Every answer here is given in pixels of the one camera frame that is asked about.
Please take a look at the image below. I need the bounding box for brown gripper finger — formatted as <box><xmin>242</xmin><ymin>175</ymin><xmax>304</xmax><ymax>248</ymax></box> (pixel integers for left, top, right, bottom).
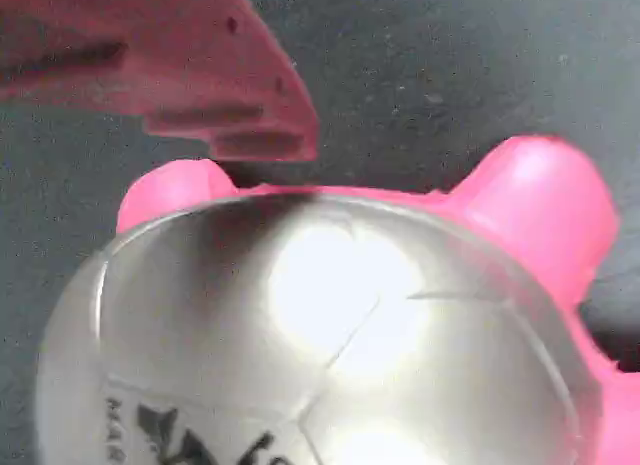
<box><xmin>0</xmin><ymin>0</ymin><xmax>319</xmax><ymax>162</ymax></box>

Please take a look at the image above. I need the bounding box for red turtle toy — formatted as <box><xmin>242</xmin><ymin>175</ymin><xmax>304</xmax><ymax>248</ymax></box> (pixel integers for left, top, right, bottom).
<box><xmin>34</xmin><ymin>134</ymin><xmax>640</xmax><ymax>465</ymax></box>

